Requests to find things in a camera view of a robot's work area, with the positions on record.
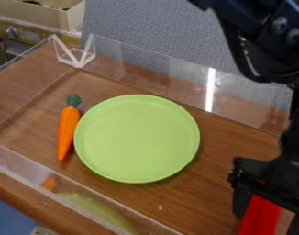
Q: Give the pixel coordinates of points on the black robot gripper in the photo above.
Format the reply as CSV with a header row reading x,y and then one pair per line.
x,y
270,179

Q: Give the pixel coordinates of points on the red plastic block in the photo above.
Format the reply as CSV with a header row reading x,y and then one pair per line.
x,y
261,218

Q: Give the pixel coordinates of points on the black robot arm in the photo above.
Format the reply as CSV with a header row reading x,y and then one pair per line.
x,y
262,32

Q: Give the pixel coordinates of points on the green round plate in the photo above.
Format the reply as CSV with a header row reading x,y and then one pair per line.
x,y
137,139

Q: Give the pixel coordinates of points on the orange toy carrot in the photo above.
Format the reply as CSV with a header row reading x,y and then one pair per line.
x,y
68,120

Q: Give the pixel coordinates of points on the cardboard box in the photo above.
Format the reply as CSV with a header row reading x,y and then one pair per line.
x,y
59,14

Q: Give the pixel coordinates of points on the wooden shelf with knob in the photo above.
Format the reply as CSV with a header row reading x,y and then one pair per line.
x,y
31,34

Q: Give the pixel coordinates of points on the clear acrylic enclosure wall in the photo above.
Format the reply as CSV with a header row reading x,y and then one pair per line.
x,y
241,115

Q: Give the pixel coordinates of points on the clear acrylic corner bracket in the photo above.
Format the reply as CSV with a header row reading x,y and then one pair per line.
x,y
74,56

